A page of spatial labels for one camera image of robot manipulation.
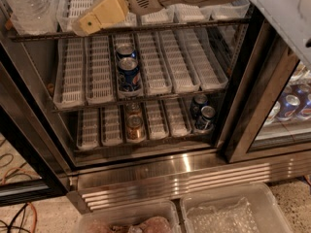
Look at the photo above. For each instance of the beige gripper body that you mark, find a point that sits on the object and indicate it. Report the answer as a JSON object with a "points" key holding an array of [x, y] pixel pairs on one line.
{"points": [[105, 13]]}

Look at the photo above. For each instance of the open left fridge door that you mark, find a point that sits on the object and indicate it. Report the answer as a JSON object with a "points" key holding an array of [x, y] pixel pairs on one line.
{"points": [[25, 132]]}

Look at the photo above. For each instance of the blue pepsi can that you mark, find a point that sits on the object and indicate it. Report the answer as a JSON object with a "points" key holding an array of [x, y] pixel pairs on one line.
{"points": [[129, 74], [125, 50]]}

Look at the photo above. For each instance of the clear plastic bag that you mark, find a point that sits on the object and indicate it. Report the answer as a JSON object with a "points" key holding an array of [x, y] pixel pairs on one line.
{"points": [[34, 17]]}

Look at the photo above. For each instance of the brown soda can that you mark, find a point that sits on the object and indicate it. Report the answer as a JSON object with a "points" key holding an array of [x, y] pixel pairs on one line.
{"points": [[133, 109], [134, 128]]}

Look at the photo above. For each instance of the blue can behind glass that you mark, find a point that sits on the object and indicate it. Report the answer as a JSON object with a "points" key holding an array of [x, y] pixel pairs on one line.
{"points": [[288, 105]]}

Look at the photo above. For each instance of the middle wire shelf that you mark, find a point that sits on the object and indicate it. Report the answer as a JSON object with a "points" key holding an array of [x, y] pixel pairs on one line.
{"points": [[126, 100]]}

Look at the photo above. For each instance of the right clear plastic bin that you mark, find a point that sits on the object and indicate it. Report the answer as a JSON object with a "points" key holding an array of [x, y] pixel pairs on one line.
{"points": [[246, 208]]}

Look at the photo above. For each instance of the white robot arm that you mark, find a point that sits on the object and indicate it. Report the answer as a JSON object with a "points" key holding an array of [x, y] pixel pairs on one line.
{"points": [[290, 18]]}

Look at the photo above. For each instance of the clear plastic bin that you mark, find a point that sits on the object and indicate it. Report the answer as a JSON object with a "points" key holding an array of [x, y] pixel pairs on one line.
{"points": [[132, 214], [246, 208]]}

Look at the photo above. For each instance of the middle shelf tray one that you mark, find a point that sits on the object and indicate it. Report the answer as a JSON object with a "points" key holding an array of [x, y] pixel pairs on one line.
{"points": [[69, 89]]}

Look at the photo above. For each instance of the left clear plastic bin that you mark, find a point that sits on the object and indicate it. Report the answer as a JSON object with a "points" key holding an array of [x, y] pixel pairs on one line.
{"points": [[132, 214]]}

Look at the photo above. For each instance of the top wire shelf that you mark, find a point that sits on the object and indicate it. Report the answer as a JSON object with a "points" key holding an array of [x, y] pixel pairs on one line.
{"points": [[129, 30]]}

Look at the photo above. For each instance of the front brown soda can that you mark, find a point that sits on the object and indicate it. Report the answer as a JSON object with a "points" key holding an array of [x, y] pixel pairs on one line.
{"points": [[134, 128]]}

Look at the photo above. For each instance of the middle shelf tray four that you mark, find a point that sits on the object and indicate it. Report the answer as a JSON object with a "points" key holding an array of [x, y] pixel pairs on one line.
{"points": [[156, 77]]}

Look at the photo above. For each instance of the rear blue Pepsi can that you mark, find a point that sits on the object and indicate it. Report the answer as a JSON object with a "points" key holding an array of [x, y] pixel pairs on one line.
{"points": [[125, 50]]}

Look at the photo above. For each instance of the rear dark blue can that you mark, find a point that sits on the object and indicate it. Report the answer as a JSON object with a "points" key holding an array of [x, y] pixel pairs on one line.
{"points": [[197, 103]]}

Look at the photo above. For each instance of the front dark blue can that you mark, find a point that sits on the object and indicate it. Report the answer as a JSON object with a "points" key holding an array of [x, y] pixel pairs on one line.
{"points": [[205, 119]]}

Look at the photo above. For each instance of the rear brown soda can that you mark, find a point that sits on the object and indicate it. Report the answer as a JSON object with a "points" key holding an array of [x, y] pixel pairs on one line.
{"points": [[133, 109]]}

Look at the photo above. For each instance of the right glass fridge door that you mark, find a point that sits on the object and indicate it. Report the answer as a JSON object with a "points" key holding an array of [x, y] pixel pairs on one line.
{"points": [[268, 63]]}

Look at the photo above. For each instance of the stainless steel fridge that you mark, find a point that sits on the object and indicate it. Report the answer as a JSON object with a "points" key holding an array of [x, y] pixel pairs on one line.
{"points": [[103, 167]]}

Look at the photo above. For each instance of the middle shelf tray six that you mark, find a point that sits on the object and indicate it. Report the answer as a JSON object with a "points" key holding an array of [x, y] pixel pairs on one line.
{"points": [[197, 45]]}

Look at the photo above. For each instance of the dark blue can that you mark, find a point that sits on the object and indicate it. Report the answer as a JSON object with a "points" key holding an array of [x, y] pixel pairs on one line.
{"points": [[205, 119], [197, 103]]}

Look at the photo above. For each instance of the middle shelf tray two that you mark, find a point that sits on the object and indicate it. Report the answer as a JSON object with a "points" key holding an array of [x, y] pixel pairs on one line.
{"points": [[99, 83]]}

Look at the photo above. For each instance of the front blue Pepsi can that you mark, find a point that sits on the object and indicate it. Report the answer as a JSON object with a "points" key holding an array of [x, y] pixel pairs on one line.
{"points": [[129, 74]]}

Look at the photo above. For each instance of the middle shelf tray five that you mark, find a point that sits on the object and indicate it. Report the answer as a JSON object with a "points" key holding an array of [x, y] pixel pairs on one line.
{"points": [[180, 68]]}

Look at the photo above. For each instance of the wire shelf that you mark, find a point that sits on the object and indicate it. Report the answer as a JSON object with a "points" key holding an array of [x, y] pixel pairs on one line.
{"points": [[126, 100], [129, 30]]}

